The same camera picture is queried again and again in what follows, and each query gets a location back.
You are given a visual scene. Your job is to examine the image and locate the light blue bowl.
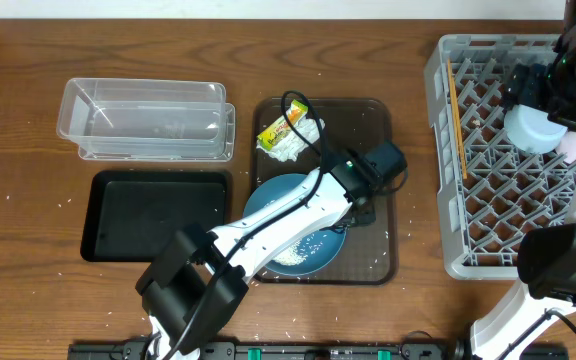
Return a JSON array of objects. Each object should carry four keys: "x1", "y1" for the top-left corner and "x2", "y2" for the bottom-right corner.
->
[{"x1": 504, "y1": 105, "x2": 568, "y2": 154}]

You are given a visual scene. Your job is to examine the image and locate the pink cup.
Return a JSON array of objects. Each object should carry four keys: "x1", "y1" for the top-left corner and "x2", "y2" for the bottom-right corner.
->
[{"x1": 555, "y1": 131, "x2": 576, "y2": 164}]

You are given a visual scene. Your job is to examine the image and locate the white tissue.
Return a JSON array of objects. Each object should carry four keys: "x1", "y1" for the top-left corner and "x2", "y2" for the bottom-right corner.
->
[{"x1": 256, "y1": 118, "x2": 320, "y2": 162}]

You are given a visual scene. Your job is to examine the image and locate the dark blue plate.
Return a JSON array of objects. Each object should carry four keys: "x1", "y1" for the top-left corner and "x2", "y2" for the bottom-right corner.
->
[{"x1": 243, "y1": 174, "x2": 346, "y2": 277}]

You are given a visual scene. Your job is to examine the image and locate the yellow green snack wrapper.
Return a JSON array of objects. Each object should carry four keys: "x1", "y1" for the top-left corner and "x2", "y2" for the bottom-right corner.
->
[{"x1": 257, "y1": 100, "x2": 308, "y2": 151}]

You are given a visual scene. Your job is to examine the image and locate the pile of white rice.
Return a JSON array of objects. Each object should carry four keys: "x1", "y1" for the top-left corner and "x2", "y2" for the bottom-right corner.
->
[{"x1": 273, "y1": 236, "x2": 323, "y2": 266}]

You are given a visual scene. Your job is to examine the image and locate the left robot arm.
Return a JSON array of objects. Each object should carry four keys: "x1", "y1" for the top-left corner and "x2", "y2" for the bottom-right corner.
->
[{"x1": 136, "y1": 141, "x2": 407, "y2": 359}]

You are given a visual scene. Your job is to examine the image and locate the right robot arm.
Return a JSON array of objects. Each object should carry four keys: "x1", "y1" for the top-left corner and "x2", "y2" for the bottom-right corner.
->
[{"x1": 454, "y1": 1, "x2": 576, "y2": 359}]

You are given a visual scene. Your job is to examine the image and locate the grey dishwasher rack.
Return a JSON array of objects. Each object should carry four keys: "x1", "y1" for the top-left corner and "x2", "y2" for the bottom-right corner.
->
[{"x1": 424, "y1": 34, "x2": 576, "y2": 280}]

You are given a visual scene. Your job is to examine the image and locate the dark brown serving tray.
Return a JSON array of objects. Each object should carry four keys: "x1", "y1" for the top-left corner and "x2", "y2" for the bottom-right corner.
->
[{"x1": 251, "y1": 98, "x2": 398, "y2": 285}]

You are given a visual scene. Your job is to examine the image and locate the black plastic tray bin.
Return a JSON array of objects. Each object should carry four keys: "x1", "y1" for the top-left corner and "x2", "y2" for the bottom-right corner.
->
[{"x1": 80, "y1": 170, "x2": 228, "y2": 262}]

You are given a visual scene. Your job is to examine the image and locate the clear plastic bin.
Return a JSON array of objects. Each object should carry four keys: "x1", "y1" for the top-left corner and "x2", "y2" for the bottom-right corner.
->
[{"x1": 56, "y1": 78, "x2": 227, "y2": 160}]

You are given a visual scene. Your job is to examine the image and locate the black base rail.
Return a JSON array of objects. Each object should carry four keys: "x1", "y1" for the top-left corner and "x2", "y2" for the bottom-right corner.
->
[{"x1": 67, "y1": 340, "x2": 450, "y2": 360}]

